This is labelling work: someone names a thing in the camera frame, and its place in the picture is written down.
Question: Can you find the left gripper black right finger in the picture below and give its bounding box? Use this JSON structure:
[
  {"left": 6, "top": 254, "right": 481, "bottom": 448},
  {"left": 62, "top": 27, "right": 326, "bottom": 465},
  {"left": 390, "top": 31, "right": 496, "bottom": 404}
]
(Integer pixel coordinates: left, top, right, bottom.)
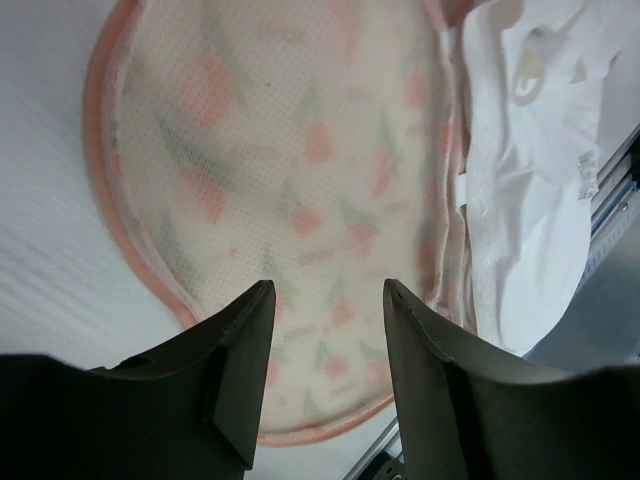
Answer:
[{"left": 383, "top": 279, "right": 639, "bottom": 479}]

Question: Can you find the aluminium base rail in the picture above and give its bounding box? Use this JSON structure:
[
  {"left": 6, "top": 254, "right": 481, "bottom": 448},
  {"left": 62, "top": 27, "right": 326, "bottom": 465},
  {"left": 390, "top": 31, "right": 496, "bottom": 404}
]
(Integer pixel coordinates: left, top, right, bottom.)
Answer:
[{"left": 344, "top": 124, "right": 640, "bottom": 480}]

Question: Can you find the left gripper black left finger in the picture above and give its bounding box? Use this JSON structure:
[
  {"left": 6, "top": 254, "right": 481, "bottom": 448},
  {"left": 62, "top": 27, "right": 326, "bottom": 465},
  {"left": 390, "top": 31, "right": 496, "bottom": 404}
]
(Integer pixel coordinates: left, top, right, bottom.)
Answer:
[{"left": 1, "top": 280, "right": 276, "bottom": 479}]

